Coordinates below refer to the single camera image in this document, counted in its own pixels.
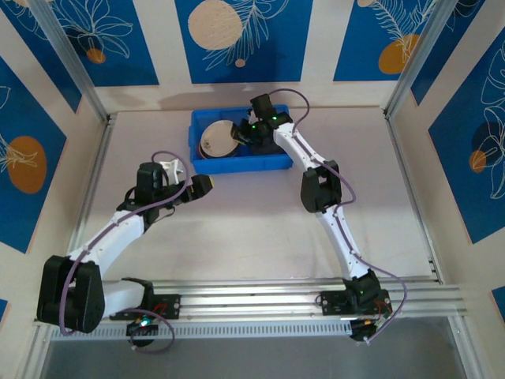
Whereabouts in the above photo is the aluminium frame post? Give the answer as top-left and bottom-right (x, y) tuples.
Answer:
(383, 0), (490, 122)
(27, 0), (114, 123)

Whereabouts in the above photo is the cream plate with calligraphy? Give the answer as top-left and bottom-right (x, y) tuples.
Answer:
(198, 128), (238, 159)

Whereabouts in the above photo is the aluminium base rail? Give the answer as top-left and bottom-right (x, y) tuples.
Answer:
(35, 276), (469, 328)

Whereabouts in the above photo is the black cable connector block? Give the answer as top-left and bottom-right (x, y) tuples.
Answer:
(349, 317), (390, 343)
(125, 320), (159, 348)

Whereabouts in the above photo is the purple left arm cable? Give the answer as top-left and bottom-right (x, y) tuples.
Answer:
(58, 149), (195, 355)

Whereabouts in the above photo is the blue plastic bin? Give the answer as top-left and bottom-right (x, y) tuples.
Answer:
(188, 104), (295, 174)

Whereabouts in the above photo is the aluminium side rail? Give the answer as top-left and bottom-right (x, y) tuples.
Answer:
(384, 114), (443, 282)
(57, 114), (116, 293)

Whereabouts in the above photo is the perforated grey cable duct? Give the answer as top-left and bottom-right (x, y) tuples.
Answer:
(50, 319), (356, 341)

